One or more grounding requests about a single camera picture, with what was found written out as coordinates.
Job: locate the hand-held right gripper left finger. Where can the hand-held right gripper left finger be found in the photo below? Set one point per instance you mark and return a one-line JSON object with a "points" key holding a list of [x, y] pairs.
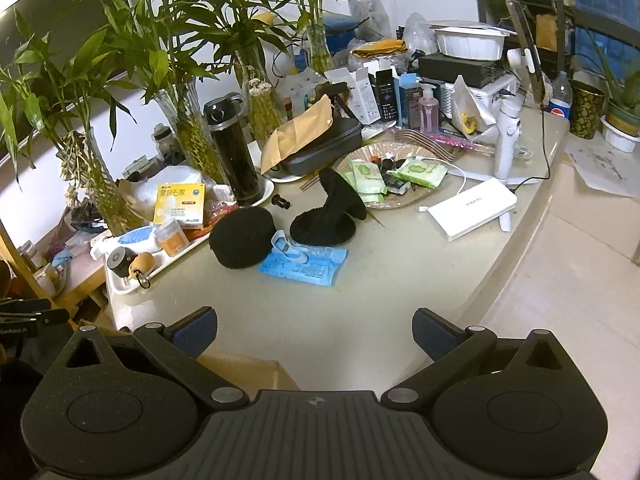
{"points": [[197, 334]]}

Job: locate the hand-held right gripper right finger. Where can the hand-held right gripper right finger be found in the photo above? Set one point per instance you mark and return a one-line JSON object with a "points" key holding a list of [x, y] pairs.
{"points": [[435, 334]]}

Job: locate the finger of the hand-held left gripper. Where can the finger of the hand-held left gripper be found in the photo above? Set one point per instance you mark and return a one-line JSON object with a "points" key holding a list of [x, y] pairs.
{"points": [[27, 304], [45, 316]]}

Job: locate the brown cardboard box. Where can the brown cardboard box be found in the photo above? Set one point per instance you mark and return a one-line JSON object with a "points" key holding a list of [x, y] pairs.
{"points": [[250, 372]]}

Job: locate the round black case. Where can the round black case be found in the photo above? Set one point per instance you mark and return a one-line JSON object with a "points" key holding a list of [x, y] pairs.
{"points": [[240, 237]]}

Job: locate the black round pad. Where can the black round pad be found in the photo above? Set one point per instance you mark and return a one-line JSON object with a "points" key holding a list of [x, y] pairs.
{"points": [[320, 230]]}

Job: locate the black plush cloth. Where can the black plush cloth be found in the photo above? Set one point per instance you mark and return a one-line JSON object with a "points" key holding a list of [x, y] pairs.
{"points": [[342, 192]]}

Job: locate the wooden side shelf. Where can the wooden side shelf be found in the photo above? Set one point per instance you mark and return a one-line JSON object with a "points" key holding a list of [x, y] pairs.
{"points": [[30, 262]]}

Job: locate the white tray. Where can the white tray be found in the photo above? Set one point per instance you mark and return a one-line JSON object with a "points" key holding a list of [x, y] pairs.
{"points": [[165, 265]]}

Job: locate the wooden figurine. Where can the wooden figurine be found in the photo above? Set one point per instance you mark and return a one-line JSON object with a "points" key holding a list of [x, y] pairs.
{"points": [[141, 262]]}

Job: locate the small black speaker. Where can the small black speaker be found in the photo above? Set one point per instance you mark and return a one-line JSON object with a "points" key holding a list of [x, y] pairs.
{"points": [[120, 262]]}

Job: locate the orange pill bottle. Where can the orange pill bottle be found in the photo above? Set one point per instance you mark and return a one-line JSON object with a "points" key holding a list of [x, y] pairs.
{"points": [[172, 238]]}

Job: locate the black sneaker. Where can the black sneaker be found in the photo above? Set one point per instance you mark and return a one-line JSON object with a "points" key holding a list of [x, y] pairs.
{"points": [[89, 217]]}

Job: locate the blue white packet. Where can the blue white packet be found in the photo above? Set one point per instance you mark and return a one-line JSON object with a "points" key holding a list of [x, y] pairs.
{"points": [[135, 238]]}

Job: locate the red snack packet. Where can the red snack packet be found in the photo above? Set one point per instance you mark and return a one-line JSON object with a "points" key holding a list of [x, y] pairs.
{"points": [[220, 211]]}

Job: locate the blue wipes packet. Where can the blue wipes packet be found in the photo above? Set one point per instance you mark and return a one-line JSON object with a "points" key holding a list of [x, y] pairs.
{"points": [[307, 270]]}

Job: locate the yellow medicine box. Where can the yellow medicine box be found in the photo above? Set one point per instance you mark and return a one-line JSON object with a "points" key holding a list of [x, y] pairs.
{"points": [[180, 206]]}

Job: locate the white flat box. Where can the white flat box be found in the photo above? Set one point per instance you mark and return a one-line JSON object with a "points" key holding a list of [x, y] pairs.
{"points": [[472, 208]]}

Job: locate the large ribbed glass vase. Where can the large ribbed glass vase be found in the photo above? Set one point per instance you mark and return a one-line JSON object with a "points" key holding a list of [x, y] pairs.
{"points": [[107, 195]]}

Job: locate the glass plate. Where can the glass plate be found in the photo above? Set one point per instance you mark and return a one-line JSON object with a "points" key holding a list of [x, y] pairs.
{"points": [[400, 199]]}

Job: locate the dried flowers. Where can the dried flowers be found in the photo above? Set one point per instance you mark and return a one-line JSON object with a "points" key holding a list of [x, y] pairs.
{"points": [[74, 160]]}

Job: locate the white plate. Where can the white plate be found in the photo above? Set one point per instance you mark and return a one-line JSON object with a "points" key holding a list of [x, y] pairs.
{"points": [[267, 191]]}

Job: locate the green wipe packet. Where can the green wipe packet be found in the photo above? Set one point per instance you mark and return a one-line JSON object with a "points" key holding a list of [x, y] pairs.
{"points": [[425, 171], [367, 178]]}

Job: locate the black thermos bottle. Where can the black thermos bottle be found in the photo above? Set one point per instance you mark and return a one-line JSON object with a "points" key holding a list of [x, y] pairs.
{"points": [[235, 157]]}

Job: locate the small clear jar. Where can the small clear jar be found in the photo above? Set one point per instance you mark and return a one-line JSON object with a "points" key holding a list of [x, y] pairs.
{"points": [[166, 144]]}

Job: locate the tall glass vase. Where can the tall glass vase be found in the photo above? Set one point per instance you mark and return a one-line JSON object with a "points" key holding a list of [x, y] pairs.
{"points": [[260, 110], [195, 137]]}

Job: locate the black zip case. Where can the black zip case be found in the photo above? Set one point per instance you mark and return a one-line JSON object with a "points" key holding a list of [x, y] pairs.
{"points": [[325, 152]]}

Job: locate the white phone gimbal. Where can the white phone gimbal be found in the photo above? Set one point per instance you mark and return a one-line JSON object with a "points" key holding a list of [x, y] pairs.
{"points": [[507, 132]]}

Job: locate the brown paper envelope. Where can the brown paper envelope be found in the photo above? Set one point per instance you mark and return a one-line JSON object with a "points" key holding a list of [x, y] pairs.
{"points": [[295, 135]]}

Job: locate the pink soap dispenser bottle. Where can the pink soap dispenser bottle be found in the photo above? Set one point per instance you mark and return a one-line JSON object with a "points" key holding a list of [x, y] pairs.
{"points": [[429, 109]]}

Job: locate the white paper bag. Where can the white paper bag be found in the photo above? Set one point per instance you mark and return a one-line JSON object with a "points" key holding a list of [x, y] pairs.
{"points": [[467, 110]]}

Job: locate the blue carton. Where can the blue carton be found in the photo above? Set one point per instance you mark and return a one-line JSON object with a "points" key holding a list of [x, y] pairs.
{"points": [[407, 99]]}

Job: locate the white paper sheet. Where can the white paper sheet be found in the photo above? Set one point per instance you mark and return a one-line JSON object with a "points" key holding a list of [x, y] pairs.
{"points": [[600, 160]]}

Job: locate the black carton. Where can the black carton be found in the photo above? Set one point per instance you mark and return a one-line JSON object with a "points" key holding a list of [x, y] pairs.
{"points": [[386, 95]]}

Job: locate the white appliance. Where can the white appliance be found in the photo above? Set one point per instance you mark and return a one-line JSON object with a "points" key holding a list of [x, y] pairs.
{"points": [[492, 94]]}

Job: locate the white carton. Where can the white carton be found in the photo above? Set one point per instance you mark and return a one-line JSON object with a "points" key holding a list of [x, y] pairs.
{"points": [[362, 96]]}

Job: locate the clear blister packaging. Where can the clear blister packaging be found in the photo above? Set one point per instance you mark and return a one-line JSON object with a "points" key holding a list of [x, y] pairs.
{"points": [[300, 91]]}

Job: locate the black flat device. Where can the black flat device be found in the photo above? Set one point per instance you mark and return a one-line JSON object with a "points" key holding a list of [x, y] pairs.
{"points": [[457, 71]]}

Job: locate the black and gold cup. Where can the black and gold cup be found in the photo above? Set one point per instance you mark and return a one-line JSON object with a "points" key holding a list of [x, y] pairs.
{"points": [[585, 111]]}

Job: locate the cola bottle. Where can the cola bottle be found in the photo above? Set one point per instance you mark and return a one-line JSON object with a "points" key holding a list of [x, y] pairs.
{"points": [[560, 96]]}

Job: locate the white plant pot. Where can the white plant pot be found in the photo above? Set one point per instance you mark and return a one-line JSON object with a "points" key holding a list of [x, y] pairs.
{"points": [[620, 135]]}

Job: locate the orange cloth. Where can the orange cloth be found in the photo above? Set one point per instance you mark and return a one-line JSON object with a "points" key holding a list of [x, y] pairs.
{"points": [[377, 49]]}

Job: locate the white takeaway bowl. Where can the white takeaway bowl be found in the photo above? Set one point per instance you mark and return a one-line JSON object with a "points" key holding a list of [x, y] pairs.
{"points": [[470, 41]]}

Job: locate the smartphone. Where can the smartphone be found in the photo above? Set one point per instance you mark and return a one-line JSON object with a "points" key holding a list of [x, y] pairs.
{"points": [[525, 45]]}

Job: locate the narrow glass vase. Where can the narrow glass vase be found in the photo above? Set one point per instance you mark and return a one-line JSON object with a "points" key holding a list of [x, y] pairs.
{"points": [[320, 52]]}

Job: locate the aloe plant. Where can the aloe plant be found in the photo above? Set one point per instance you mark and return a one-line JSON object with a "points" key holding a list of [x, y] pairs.
{"points": [[622, 90]]}

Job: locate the blue plastic box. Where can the blue plastic box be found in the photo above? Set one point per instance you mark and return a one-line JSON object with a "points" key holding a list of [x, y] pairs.
{"points": [[337, 31]]}

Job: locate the clear plastic bag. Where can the clear plastic bag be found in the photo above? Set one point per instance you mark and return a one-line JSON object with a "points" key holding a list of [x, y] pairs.
{"points": [[370, 7]]}

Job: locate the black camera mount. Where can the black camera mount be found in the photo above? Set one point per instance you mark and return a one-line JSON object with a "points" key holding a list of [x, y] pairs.
{"points": [[334, 94]]}

